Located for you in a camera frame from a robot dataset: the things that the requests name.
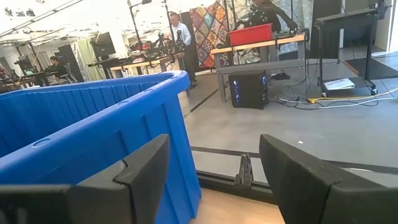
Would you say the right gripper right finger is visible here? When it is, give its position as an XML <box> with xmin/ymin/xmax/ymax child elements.
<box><xmin>259</xmin><ymin>133</ymin><xmax>398</xmax><ymax>224</ymax></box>

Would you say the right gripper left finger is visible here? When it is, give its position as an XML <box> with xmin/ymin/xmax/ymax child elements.
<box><xmin>0</xmin><ymin>133</ymin><xmax>171</xmax><ymax>224</ymax></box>

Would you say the blue plastic bin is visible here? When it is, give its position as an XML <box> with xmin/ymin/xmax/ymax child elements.
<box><xmin>0</xmin><ymin>70</ymin><xmax>202</xmax><ymax>224</ymax></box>

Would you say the red plastic bin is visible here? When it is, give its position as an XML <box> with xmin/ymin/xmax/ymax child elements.
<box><xmin>228</xmin><ymin>23</ymin><xmax>274</xmax><ymax>47</ymax></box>

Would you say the white flat box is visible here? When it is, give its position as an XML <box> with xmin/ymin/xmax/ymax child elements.
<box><xmin>323</xmin><ymin>77</ymin><xmax>356</xmax><ymax>91</ymax></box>

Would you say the black computer tower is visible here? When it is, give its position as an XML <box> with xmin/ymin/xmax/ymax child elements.
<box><xmin>228</xmin><ymin>70</ymin><xmax>270</xmax><ymax>110</ymax></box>

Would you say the seated person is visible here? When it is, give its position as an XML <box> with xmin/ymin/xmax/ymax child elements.
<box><xmin>48</xmin><ymin>55</ymin><xmax>70</xmax><ymax>80</ymax></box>

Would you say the long wooden workbench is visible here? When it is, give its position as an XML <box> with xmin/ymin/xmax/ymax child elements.
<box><xmin>108</xmin><ymin>51</ymin><xmax>187</xmax><ymax>79</ymax></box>

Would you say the wooden top workbench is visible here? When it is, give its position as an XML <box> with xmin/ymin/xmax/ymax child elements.
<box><xmin>210</xmin><ymin>32</ymin><xmax>308</xmax><ymax>103</ymax></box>

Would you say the black monitor on stand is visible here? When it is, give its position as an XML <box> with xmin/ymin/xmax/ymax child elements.
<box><xmin>90</xmin><ymin>31</ymin><xmax>117</xmax><ymax>60</ymax></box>

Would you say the black rolling stand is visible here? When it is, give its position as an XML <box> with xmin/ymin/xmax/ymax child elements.
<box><xmin>313</xmin><ymin>5</ymin><xmax>389</xmax><ymax>98</ymax></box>

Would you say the standing person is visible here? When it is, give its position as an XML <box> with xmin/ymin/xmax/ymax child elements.
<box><xmin>169</xmin><ymin>11</ymin><xmax>198</xmax><ymax>90</ymax></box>

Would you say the colourful patchwork quilt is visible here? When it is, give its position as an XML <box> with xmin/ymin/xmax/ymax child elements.
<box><xmin>189</xmin><ymin>0</ymin><xmax>262</xmax><ymax>69</ymax></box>

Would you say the yellow floor cable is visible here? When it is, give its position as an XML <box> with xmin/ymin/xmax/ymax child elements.
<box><xmin>307</xmin><ymin>88</ymin><xmax>398</xmax><ymax>105</ymax></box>

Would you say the black aluminium mount frame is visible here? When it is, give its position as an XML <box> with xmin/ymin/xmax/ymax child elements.
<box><xmin>196</xmin><ymin>153</ymin><xmax>278</xmax><ymax>205</ymax></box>

